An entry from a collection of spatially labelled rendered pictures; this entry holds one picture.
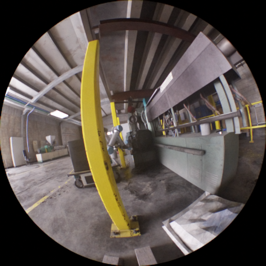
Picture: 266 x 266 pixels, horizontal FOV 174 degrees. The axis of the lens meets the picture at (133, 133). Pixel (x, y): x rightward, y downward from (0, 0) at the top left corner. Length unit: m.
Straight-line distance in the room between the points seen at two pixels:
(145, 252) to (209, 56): 1.37
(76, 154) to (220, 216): 1.71
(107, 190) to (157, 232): 0.52
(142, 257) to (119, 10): 1.96
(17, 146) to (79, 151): 7.41
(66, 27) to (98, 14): 4.05
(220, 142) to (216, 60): 0.63
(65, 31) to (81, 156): 5.22
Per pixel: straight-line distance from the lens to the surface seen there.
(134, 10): 1.14
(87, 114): 0.48
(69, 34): 5.40
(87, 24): 1.00
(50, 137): 8.75
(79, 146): 1.50
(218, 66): 0.85
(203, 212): 0.61
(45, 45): 5.74
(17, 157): 8.43
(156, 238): 0.79
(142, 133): 2.09
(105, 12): 1.32
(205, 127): 0.97
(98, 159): 0.45
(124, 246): 0.79
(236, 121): 0.77
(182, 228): 0.57
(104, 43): 1.48
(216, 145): 0.82
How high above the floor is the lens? 0.73
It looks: 2 degrees up
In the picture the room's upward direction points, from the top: 11 degrees counter-clockwise
